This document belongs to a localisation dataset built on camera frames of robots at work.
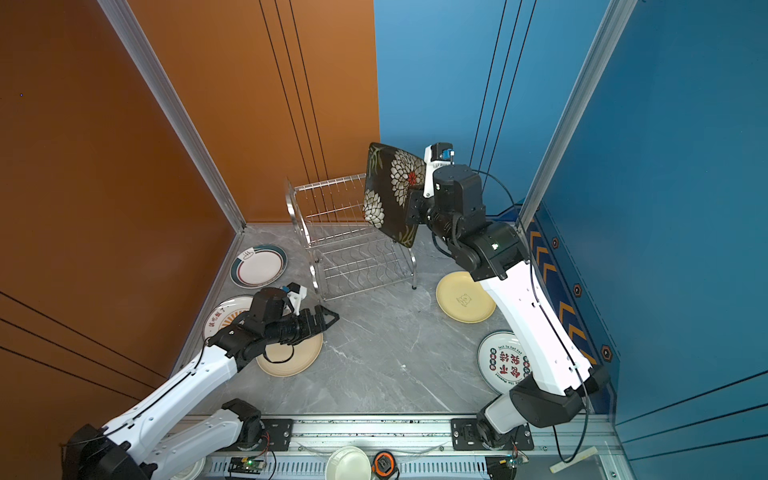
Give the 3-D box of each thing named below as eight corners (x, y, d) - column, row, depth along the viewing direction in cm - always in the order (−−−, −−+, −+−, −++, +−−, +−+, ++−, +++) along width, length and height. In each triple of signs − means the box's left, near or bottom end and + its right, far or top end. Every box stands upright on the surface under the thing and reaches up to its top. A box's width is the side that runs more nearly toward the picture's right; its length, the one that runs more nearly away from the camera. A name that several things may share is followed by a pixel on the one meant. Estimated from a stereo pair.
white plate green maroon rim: (224, 288, 104) (221, 285, 102) (241, 248, 115) (239, 244, 114) (280, 288, 104) (278, 285, 102) (291, 247, 115) (290, 244, 114)
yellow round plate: (439, 323, 95) (440, 318, 92) (434, 277, 106) (435, 271, 103) (495, 323, 95) (498, 318, 92) (484, 277, 106) (487, 271, 103)
